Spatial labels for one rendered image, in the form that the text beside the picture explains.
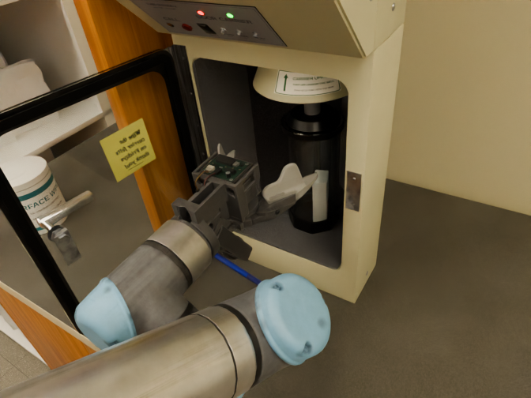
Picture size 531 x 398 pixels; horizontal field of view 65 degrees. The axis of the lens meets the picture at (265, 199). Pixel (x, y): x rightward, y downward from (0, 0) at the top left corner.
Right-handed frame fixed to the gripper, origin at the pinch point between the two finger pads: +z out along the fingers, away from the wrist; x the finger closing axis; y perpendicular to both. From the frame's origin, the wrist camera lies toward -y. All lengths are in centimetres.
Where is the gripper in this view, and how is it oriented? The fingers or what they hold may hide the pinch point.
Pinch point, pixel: (274, 165)
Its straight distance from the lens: 65.6
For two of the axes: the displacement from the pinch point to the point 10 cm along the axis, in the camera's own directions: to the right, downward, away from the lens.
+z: 5.3, -6.0, 6.0
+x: -8.4, -2.8, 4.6
